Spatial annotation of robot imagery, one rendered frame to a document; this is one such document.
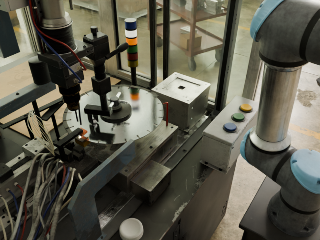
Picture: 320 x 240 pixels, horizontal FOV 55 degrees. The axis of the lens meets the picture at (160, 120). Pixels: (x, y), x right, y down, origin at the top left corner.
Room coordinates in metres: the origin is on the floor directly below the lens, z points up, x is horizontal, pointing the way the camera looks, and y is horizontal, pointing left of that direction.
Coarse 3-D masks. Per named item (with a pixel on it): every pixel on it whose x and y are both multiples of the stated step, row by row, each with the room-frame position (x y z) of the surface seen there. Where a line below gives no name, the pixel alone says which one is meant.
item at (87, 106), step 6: (102, 96) 0.77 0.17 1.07; (102, 102) 0.77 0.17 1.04; (84, 108) 0.78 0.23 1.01; (90, 108) 0.78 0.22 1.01; (96, 108) 0.78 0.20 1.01; (102, 108) 0.77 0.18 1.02; (108, 108) 0.78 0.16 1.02; (90, 114) 0.77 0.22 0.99; (96, 114) 0.77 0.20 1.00; (102, 114) 0.77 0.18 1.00; (108, 114) 0.76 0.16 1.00; (90, 120) 0.77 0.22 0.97
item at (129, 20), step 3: (129, 18) 1.17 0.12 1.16; (132, 18) 1.17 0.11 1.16; (126, 21) 1.14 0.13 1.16; (129, 21) 1.14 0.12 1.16; (132, 21) 1.14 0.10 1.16; (135, 21) 1.14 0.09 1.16; (126, 24) 1.14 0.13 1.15; (129, 24) 1.13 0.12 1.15; (132, 24) 1.13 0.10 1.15; (135, 24) 1.14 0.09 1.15; (126, 27) 1.14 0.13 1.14; (129, 27) 1.13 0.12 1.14; (132, 27) 1.13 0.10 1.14; (135, 27) 1.14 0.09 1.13
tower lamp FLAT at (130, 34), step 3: (126, 30) 1.14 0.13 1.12; (129, 30) 1.13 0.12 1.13; (132, 30) 1.13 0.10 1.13; (135, 30) 1.14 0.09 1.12; (126, 33) 1.14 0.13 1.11; (129, 33) 1.13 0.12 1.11; (132, 33) 1.13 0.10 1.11; (135, 33) 1.14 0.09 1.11; (126, 36) 1.14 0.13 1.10; (129, 36) 1.13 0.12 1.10; (132, 36) 1.13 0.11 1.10; (135, 36) 1.14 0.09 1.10
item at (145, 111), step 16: (96, 96) 0.95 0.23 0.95; (112, 96) 0.95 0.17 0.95; (128, 96) 0.95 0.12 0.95; (144, 96) 0.95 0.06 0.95; (80, 112) 0.85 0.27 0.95; (144, 112) 0.85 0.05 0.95; (160, 112) 0.85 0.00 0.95; (96, 128) 0.76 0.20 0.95; (112, 128) 0.76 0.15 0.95; (128, 128) 0.76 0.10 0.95; (144, 128) 0.76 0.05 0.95
